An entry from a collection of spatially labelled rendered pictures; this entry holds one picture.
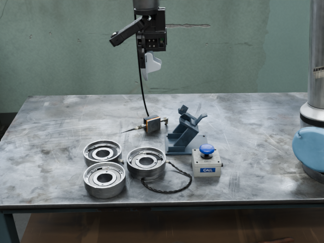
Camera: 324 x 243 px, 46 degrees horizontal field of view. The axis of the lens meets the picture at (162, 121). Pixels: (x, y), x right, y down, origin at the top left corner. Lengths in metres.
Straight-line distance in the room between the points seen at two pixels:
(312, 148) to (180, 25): 1.79
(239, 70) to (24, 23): 1.45
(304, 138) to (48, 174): 0.65
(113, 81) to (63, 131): 1.47
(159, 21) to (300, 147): 0.51
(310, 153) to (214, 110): 0.53
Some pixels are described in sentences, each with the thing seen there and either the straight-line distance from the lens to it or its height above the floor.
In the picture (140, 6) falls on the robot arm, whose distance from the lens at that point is 1.07.
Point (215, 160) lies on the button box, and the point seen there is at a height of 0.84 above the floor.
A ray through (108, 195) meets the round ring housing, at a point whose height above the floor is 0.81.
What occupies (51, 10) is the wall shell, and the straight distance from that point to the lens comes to 2.59.
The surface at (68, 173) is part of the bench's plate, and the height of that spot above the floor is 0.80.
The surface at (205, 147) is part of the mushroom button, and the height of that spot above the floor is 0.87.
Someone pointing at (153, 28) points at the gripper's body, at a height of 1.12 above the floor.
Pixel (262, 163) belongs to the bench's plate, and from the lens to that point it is 1.10.
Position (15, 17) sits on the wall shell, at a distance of 2.66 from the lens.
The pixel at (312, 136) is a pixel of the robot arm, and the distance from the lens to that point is 0.87.
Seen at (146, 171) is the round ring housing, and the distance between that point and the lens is 0.98.
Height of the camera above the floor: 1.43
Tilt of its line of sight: 30 degrees down
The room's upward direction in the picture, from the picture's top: straight up
